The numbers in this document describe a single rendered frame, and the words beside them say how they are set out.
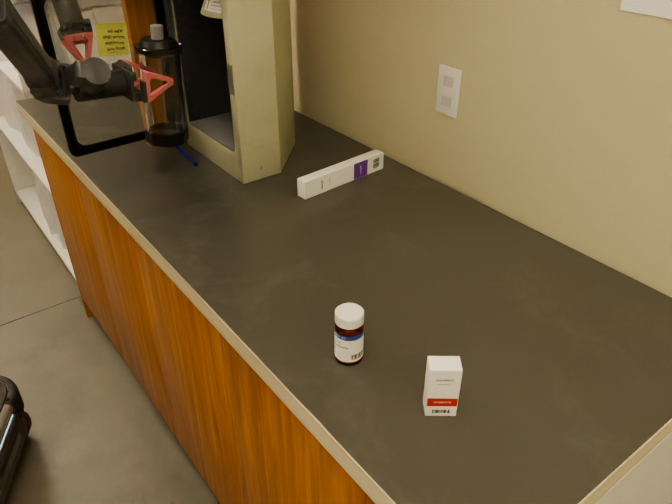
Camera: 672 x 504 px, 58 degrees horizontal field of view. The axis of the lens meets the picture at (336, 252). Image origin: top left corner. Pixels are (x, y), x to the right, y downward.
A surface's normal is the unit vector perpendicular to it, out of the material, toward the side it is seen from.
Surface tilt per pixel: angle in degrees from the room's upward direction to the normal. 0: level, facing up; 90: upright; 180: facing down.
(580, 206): 90
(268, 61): 90
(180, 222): 0
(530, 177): 90
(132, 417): 0
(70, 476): 0
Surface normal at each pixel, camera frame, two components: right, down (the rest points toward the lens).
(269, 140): 0.61, 0.43
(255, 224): 0.00, -0.84
